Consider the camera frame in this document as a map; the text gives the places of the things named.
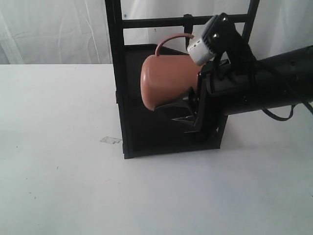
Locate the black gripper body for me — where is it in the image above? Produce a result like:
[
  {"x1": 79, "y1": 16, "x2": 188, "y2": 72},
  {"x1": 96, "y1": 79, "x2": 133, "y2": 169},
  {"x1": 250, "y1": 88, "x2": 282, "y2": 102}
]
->
[{"x1": 183, "y1": 62, "x2": 252, "y2": 133}]

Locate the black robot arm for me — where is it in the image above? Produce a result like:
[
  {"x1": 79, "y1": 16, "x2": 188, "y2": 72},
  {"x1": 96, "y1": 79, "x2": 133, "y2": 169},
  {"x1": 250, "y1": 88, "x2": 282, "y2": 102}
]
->
[{"x1": 159, "y1": 47, "x2": 313, "y2": 133}]

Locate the black two-tier shelf rack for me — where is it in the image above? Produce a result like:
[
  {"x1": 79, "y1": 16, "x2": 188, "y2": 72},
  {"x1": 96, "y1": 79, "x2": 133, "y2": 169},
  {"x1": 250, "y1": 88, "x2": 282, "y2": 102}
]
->
[{"x1": 104, "y1": 0, "x2": 260, "y2": 160}]

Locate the clear tape piece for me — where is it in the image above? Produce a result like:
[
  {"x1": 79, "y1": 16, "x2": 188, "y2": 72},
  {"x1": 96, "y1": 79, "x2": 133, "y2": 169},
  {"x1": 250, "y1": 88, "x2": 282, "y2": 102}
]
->
[{"x1": 100, "y1": 137, "x2": 122, "y2": 144}]

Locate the white backdrop curtain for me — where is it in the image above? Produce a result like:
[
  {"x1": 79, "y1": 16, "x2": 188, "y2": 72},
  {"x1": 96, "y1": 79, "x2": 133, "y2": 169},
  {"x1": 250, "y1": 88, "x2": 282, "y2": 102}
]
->
[{"x1": 0, "y1": 0, "x2": 313, "y2": 64}]

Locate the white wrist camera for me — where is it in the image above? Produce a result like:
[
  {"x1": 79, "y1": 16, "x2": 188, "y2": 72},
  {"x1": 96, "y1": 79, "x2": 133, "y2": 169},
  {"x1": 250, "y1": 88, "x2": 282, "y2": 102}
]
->
[{"x1": 187, "y1": 15, "x2": 220, "y2": 66}]

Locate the black cable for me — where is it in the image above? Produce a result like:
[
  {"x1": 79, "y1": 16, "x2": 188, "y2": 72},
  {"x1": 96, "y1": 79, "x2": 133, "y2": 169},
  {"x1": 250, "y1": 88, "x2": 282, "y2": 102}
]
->
[{"x1": 263, "y1": 101, "x2": 313, "y2": 121}]

